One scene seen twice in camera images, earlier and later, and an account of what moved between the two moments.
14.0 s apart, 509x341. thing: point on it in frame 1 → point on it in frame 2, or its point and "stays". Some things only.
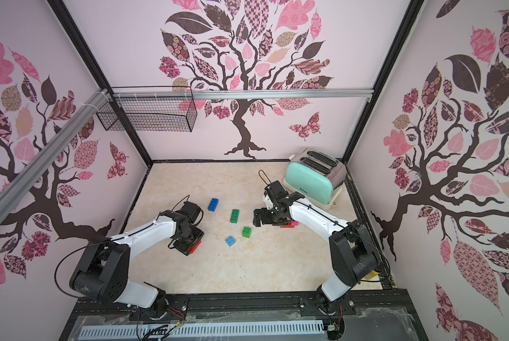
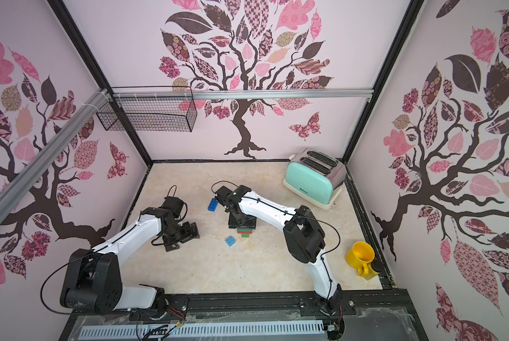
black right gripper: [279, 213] → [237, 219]
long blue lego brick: [212, 204] stays
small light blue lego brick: [230, 241] stays
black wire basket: [148, 114] stays
